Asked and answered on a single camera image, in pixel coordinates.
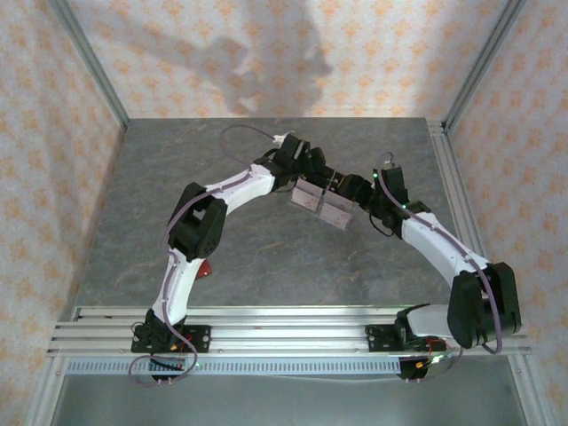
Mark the grey slotted cable duct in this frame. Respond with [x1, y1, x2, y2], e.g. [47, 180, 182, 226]
[66, 358, 403, 377]

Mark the black controller board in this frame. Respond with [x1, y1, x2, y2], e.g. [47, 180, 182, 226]
[397, 352, 458, 385]

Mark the narrow aluminium extrusion rail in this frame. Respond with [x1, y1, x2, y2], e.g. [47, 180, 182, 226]
[70, 304, 430, 324]

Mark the wide aluminium extrusion rail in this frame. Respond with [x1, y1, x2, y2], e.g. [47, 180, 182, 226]
[46, 319, 533, 359]

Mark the aluminium frame leg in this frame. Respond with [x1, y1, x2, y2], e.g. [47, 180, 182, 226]
[508, 354, 551, 426]
[24, 357, 67, 426]

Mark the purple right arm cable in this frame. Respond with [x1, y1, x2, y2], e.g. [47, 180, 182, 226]
[374, 152, 505, 385]

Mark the grey metal sheet panel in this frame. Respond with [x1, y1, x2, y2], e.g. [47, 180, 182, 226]
[51, 375, 532, 426]

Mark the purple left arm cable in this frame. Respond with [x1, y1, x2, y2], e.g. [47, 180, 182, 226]
[127, 125, 285, 389]

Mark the aluminium table side rail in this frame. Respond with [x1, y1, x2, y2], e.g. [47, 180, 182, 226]
[427, 118, 493, 267]

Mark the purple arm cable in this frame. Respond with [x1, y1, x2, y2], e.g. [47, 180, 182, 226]
[127, 125, 285, 389]
[374, 152, 505, 385]

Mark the aluminium frame post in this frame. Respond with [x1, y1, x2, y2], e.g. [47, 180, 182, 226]
[441, 0, 530, 130]
[47, 0, 130, 130]

